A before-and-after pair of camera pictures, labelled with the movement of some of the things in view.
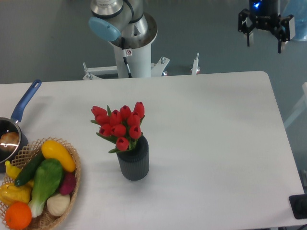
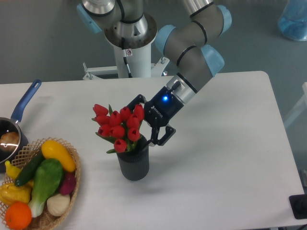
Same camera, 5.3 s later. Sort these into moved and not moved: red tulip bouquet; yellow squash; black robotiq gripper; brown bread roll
Moved: black robotiq gripper
Not moved: brown bread roll; red tulip bouquet; yellow squash
